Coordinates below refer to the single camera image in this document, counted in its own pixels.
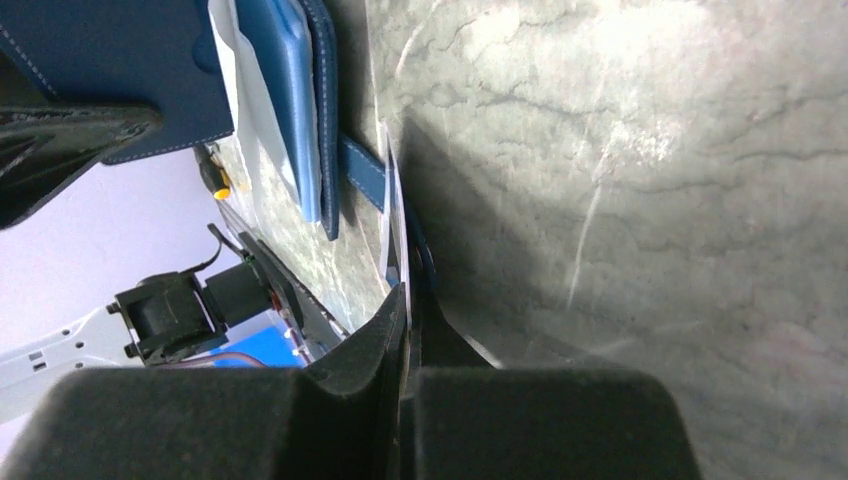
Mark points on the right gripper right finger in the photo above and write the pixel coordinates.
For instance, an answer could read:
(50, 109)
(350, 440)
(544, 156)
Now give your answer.
(463, 418)

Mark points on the yellow black screwdriver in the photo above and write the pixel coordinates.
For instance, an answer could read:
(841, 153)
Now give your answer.
(212, 174)

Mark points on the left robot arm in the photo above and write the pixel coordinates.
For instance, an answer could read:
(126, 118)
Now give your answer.
(167, 318)

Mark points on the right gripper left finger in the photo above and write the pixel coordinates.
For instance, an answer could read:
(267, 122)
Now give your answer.
(330, 420)

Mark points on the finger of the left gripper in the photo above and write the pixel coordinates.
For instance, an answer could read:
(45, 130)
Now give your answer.
(45, 148)

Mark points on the silver credit card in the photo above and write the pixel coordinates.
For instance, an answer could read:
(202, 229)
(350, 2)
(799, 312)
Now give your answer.
(394, 237)

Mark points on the blue leather card holder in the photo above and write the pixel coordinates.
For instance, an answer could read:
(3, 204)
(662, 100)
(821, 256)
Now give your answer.
(263, 72)

